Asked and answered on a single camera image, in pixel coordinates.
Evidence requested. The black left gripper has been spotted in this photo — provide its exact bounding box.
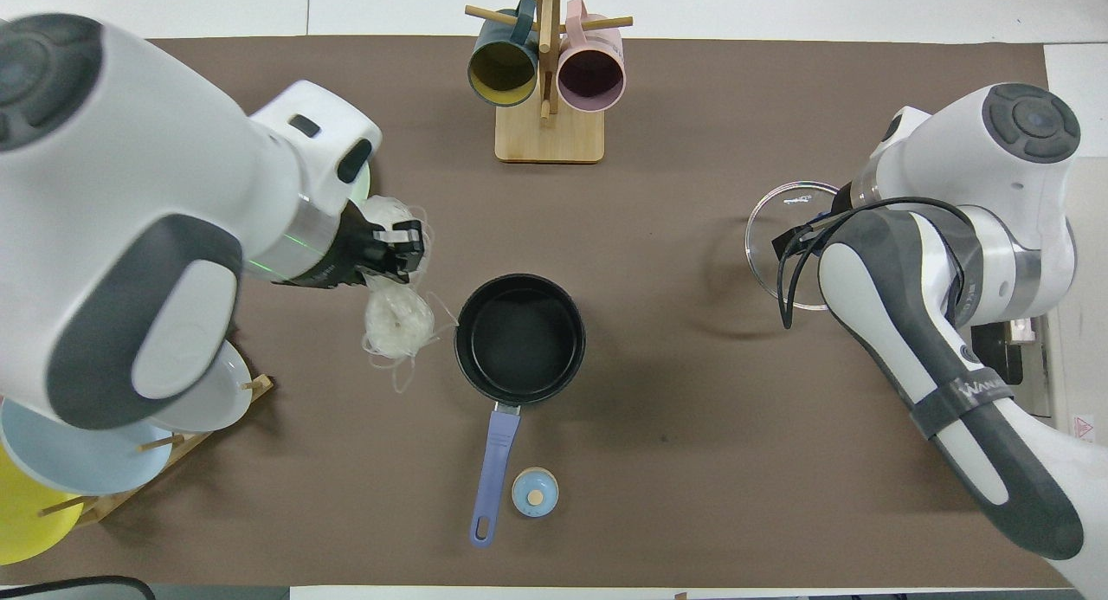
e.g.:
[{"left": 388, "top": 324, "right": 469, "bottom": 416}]
[{"left": 322, "top": 205, "right": 425, "bottom": 287}]

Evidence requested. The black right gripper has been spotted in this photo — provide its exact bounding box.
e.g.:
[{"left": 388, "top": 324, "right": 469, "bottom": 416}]
[{"left": 773, "top": 184, "right": 860, "bottom": 259}]

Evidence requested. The glass lid with blue knob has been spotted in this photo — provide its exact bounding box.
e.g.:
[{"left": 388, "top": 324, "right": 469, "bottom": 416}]
[{"left": 746, "top": 181, "right": 845, "bottom": 313}]

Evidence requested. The grey plate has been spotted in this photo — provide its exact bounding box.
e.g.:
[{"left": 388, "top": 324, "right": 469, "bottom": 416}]
[{"left": 151, "top": 340, "right": 254, "bottom": 434}]

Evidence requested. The wooden plate rack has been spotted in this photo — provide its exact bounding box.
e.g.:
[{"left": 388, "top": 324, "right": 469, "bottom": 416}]
[{"left": 39, "top": 375, "right": 275, "bottom": 527}]

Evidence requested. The light blue plate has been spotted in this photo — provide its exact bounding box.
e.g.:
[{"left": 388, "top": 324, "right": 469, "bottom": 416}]
[{"left": 0, "top": 397, "right": 174, "bottom": 496}]

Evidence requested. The yellow plate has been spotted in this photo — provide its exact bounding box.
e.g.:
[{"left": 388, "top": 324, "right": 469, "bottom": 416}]
[{"left": 0, "top": 444, "right": 85, "bottom": 566}]

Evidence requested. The brown table mat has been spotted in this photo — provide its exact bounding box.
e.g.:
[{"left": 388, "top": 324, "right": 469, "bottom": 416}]
[{"left": 0, "top": 35, "right": 1074, "bottom": 588}]

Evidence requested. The wooden mug tree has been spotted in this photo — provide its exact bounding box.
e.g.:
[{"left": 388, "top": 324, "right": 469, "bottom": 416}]
[{"left": 465, "top": 0, "right": 634, "bottom": 164}]

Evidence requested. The teal mug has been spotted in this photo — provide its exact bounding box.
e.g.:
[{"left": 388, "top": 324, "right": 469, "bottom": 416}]
[{"left": 467, "top": 0, "right": 539, "bottom": 107}]

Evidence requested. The pink mug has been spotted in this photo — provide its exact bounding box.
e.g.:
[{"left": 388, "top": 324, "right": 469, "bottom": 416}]
[{"left": 557, "top": 0, "right": 626, "bottom": 113}]

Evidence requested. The beige toaster oven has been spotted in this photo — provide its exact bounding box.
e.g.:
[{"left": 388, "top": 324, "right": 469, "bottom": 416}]
[{"left": 969, "top": 157, "right": 1108, "bottom": 449}]

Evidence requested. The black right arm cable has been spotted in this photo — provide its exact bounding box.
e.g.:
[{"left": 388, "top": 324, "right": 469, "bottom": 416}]
[{"left": 775, "top": 197, "right": 966, "bottom": 331}]

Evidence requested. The dark pot with blue handle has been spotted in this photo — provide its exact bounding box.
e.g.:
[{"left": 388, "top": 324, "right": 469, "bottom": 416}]
[{"left": 454, "top": 274, "right": 587, "bottom": 549}]

